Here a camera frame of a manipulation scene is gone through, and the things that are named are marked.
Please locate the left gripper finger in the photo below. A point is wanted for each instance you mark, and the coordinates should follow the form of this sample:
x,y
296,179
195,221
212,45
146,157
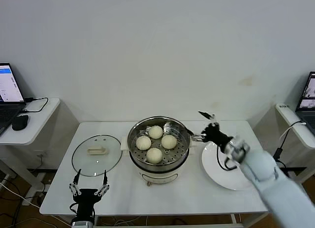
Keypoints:
x,y
105,178
78,176

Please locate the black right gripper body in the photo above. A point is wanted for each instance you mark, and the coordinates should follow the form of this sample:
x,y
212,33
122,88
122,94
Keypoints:
x,y
215,135

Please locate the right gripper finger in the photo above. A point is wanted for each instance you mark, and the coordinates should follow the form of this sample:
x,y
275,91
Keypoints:
x,y
198,138
210,116

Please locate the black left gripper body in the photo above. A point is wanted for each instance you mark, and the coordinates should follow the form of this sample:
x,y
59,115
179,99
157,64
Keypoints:
x,y
86,201

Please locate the round glass lid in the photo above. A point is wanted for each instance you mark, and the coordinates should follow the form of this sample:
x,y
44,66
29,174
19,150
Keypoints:
x,y
97,151

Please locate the white steamed baozi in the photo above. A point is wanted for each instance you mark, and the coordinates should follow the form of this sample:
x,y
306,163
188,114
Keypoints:
x,y
155,132
168,141
143,143
154,155

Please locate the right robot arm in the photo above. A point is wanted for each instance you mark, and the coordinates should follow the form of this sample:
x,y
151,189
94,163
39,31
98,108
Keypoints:
x,y
270,183

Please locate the stainless steel steamer basket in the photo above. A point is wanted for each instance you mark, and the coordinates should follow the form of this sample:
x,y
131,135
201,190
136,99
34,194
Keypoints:
x,y
182,144

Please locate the white round plate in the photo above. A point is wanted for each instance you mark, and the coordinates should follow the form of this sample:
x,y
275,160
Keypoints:
x,y
221,178

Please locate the white floor power strip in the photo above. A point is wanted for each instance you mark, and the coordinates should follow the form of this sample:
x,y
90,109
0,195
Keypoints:
x,y
30,202

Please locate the white electric cooker base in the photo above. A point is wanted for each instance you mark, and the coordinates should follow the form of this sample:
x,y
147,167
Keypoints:
x,y
160,176

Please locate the white side table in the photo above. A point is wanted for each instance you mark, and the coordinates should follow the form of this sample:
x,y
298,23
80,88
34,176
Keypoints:
x,y
295,124
37,124

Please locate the black computer mouse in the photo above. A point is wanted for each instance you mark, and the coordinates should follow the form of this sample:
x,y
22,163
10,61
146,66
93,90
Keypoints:
x,y
20,122

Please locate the grey laptop with dark screen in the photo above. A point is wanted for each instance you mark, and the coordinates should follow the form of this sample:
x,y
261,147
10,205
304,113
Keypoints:
x,y
307,97

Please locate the black laptop with white window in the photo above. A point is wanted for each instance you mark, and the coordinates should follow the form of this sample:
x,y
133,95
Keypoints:
x,y
9,85

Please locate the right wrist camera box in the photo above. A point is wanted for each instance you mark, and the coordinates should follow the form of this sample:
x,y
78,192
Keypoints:
x,y
242,149

